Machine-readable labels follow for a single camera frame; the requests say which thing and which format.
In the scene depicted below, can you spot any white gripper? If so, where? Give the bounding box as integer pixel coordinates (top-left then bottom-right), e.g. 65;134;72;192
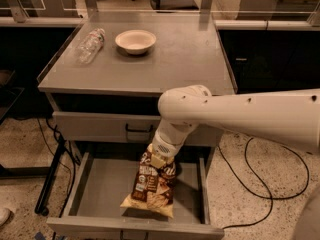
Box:
149;132;182;169

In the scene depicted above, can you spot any brown sea salt chip bag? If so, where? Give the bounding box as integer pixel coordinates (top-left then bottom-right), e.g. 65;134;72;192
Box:
121;145;176;218

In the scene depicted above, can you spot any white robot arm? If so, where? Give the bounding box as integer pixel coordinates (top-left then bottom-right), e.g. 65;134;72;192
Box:
153;85;320;240

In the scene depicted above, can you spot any open middle grey drawer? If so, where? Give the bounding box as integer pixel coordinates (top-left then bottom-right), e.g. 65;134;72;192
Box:
47;152;224;240

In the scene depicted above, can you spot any grey drawer cabinet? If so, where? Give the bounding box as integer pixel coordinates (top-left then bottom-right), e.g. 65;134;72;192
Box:
36;10;238;172

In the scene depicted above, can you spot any closed upper grey drawer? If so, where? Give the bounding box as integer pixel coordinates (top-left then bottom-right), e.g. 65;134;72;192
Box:
52;110;224;148

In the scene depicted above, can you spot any white paper bowl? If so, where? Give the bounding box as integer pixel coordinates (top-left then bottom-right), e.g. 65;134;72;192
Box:
115;30;157;55

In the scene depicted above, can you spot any clear plastic water bottle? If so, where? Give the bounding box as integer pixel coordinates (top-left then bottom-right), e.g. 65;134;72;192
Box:
75;28;105;64

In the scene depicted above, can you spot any white shoe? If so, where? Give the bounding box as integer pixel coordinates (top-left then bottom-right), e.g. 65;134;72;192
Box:
0;207;11;226

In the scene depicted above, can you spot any black desk leg frame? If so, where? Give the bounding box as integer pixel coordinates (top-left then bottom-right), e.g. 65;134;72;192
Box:
0;135;66;217

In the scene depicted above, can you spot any black floor cable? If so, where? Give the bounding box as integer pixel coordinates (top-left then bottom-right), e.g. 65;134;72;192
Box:
216;135;311;230

